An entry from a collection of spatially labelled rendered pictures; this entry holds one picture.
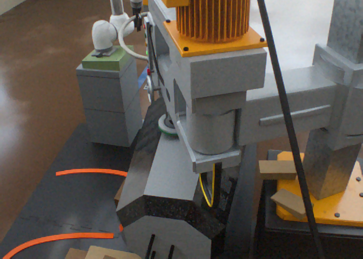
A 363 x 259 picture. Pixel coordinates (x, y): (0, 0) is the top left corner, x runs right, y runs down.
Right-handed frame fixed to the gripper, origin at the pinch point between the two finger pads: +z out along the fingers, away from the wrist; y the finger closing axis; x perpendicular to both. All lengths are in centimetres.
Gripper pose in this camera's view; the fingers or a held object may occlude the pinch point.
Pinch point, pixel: (137, 25)
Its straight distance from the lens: 285.6
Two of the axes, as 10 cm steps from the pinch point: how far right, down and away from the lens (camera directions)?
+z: -0.7, 5.4, 8.4
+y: 4.9, 7.5, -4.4
